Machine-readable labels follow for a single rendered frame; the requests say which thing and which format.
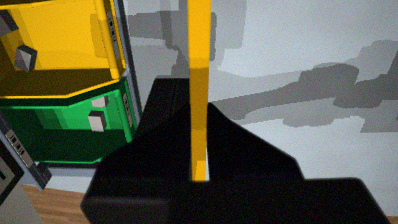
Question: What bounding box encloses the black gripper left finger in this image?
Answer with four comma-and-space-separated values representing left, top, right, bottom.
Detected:
91, 103, 191, 181

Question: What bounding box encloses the dark grey shelf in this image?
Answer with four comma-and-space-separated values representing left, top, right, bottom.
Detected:
0, 0, 142, 191

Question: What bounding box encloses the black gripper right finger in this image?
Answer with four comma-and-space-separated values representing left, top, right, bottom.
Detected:
206, 102, 305, 180

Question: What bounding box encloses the dark olive green case with orange latches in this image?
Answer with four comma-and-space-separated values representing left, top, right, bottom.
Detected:
0, 140, 24, 206

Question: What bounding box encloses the yellow vertical bar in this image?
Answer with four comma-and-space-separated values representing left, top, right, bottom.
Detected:
187, 0, 211, 180

